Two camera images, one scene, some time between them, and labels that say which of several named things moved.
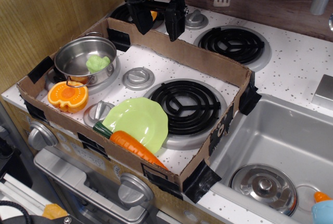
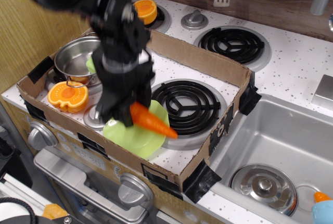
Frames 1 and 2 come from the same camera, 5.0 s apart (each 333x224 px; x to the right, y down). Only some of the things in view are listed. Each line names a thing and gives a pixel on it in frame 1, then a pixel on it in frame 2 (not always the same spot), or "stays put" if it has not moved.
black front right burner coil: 191,107 stays put
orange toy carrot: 129,143 to 142,115
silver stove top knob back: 195,21 stays put
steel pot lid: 268,185 stays put
